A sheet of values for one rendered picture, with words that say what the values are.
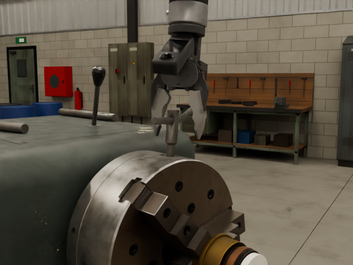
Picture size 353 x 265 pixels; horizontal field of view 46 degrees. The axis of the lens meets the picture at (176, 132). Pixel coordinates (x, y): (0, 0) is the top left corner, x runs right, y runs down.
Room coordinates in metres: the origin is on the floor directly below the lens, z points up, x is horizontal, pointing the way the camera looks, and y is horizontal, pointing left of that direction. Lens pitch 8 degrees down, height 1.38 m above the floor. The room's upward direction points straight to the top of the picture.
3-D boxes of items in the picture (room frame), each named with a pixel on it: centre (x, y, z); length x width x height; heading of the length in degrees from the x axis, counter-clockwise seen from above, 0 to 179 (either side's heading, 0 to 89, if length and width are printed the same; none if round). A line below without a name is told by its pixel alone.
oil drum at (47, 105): (7.76, 2.44, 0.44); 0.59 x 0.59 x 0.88
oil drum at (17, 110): (6.83, 2.64, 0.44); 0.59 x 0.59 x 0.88
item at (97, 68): (0.97, 0.18, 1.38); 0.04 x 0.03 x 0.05; 45
